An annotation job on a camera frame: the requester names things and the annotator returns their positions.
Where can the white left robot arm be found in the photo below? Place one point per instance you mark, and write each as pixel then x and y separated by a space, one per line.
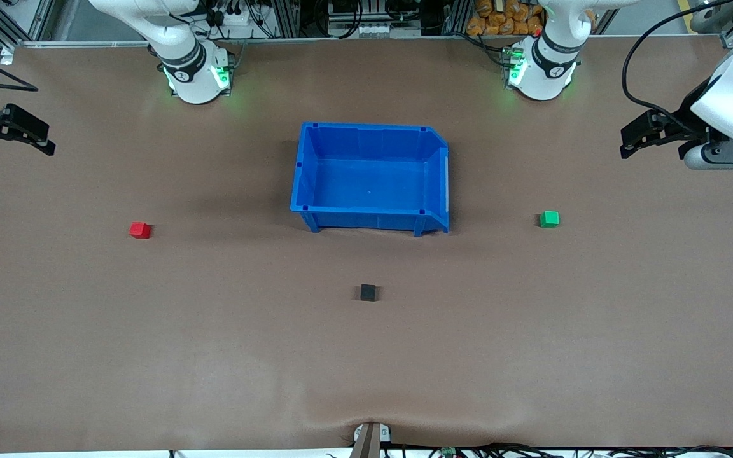
pixel 541 76

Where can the blue plastic storage bin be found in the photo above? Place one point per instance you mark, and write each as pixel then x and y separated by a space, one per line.
pixel 366 184

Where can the metal table edge clamp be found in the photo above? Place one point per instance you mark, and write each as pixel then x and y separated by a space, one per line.
pixel 366 442

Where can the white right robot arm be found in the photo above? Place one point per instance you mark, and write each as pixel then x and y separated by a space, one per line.
pixel 191 76

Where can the green cube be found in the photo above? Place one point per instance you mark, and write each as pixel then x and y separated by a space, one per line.
pixel 550 219

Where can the black electronics rack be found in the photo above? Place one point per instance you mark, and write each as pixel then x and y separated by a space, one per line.
pixel 341 13

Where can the white power strip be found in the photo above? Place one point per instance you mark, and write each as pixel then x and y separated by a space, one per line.
pixel 236 18

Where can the orange toy bread pile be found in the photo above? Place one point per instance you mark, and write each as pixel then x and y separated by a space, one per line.
pixel 500 22

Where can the red cube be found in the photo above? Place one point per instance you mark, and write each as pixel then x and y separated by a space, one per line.
pixel 140 230

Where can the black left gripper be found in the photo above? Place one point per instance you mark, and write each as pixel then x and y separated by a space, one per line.
pixel 683 120

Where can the white connector block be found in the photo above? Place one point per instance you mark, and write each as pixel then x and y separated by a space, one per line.
pixel 379 29

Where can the black cube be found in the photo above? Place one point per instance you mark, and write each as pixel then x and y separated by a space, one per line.
pixel 368 292

